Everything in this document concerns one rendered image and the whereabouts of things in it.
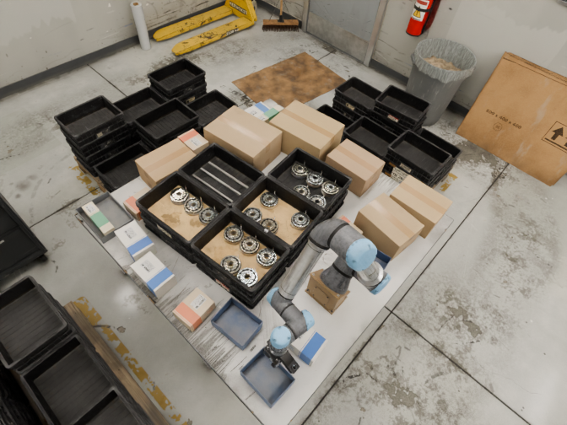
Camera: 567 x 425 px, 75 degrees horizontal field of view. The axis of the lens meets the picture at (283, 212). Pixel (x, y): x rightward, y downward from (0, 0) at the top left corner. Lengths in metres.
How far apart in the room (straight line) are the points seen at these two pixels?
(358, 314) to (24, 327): 1.74
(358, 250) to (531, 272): 2.39
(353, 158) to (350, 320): 0.99
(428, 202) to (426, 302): 0.93
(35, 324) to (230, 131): 1.52
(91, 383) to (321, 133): 1.91
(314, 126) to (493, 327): 1.91
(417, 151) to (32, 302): 2.78
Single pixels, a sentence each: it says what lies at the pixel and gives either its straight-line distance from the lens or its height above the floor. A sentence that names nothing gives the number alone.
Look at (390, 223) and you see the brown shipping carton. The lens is 2.13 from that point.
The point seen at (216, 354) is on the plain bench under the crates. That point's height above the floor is 0.70.
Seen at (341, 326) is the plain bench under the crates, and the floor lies 0.70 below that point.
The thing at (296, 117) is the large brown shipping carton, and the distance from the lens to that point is 2.53.
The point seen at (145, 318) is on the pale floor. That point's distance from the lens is 2.76.
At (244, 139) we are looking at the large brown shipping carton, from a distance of 2.35.
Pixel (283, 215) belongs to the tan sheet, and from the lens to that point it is 2.06.
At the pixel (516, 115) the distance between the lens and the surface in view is 4.18.
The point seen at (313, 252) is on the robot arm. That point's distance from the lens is 1.44.
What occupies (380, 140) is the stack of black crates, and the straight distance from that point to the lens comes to 3.32.
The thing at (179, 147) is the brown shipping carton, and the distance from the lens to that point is 2.39.
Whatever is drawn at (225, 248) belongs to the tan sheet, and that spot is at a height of 0.83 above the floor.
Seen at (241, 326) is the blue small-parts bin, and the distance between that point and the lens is 1.90.
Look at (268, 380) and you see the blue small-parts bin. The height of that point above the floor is 0.70.
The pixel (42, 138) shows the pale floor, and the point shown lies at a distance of 4.11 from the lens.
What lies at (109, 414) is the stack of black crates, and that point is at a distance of 2.14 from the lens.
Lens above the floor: 2.50
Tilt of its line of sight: 54 degrees down
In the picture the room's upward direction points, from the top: 7 degrees clockwise
